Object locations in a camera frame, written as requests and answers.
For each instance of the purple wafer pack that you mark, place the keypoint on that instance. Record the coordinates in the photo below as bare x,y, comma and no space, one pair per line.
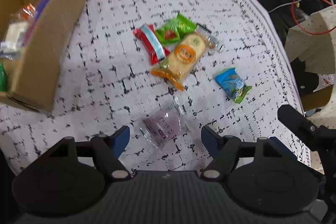
38,11

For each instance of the clear white biscuit pack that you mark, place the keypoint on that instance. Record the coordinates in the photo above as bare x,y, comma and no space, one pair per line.
13,42

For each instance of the small silver candy wrapper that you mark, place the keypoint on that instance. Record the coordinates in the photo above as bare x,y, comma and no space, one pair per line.
210,38

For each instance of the brown cardboard box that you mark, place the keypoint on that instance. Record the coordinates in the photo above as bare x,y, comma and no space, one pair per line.
33,76

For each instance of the red white snack packet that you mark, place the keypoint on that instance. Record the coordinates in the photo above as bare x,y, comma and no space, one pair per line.
155,49

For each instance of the green strawberry snack packet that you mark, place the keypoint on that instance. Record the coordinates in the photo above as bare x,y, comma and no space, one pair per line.
174,30

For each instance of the orange foil candy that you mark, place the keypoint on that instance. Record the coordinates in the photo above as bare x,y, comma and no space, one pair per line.
26,12

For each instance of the dotted cream tablecloth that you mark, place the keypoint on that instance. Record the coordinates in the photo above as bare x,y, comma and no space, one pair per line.
312,57

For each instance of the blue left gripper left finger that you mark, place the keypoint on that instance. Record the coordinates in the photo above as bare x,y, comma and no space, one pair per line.
118,141

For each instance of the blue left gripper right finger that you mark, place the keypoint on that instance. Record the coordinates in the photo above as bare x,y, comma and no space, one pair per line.
211,140

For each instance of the orange round cracker pack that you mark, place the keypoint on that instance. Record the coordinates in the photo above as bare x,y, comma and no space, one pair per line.
181,61

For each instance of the green candy packet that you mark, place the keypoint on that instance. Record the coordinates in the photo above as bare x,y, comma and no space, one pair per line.
3,79

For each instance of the purple jelly cup packet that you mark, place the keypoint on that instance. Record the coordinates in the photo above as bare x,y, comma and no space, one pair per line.
164,124

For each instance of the blue green snack packet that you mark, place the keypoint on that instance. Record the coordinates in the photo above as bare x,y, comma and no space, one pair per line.
233,85

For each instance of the white patterned mat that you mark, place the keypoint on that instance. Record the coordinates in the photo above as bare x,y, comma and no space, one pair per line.
106,82

